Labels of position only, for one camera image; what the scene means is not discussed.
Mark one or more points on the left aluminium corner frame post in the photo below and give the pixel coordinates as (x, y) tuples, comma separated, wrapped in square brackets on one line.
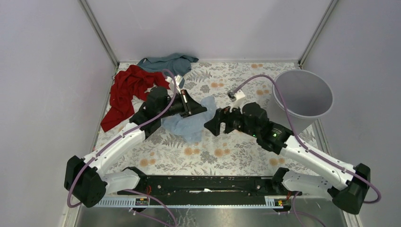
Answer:
[(99, 32)]

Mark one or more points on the right aluminium corner frame post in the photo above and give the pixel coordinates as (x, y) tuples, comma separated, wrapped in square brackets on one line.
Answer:
[(331, 7)]

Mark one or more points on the light blue plastic trash bag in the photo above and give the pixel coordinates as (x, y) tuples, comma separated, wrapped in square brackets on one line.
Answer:
[(191, 128)]

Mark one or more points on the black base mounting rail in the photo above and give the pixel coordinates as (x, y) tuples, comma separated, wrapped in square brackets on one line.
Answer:
[(209, 190)]

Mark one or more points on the aluminium corner frame post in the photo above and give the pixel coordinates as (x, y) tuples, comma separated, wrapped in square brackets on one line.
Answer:
[(331, 7), (99, 32)]

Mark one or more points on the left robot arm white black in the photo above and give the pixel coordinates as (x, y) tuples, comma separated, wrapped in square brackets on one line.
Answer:
[(87, 179)]

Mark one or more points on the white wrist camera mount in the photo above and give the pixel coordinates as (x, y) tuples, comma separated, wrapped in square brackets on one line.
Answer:
[(175, 84), (237, 99)]

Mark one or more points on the floral patterned table mat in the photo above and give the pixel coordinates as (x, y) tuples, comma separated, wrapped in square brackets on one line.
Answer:
[(164, 153)]

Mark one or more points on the red cloth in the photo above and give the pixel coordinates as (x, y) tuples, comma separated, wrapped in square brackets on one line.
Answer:
[(133, 82)]

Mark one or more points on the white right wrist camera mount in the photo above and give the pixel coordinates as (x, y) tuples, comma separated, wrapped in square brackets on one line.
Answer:
[(237, 99)]

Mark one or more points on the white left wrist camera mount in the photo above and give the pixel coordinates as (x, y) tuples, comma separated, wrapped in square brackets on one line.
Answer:
[(175, 84)]

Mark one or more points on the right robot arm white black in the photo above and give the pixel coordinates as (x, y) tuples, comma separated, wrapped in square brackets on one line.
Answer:
[(344, 184)]

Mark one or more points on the grey-blue cloth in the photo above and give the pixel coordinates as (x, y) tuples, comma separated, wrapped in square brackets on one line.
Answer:
[(178, 63)]

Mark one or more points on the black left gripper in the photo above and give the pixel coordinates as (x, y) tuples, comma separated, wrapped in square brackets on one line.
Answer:
[(190, 106)]

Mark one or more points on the grey trash bin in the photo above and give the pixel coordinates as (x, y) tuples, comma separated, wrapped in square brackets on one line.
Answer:
[(307, 96)]

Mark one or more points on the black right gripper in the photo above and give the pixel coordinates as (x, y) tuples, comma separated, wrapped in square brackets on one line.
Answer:
[(221, 115)]

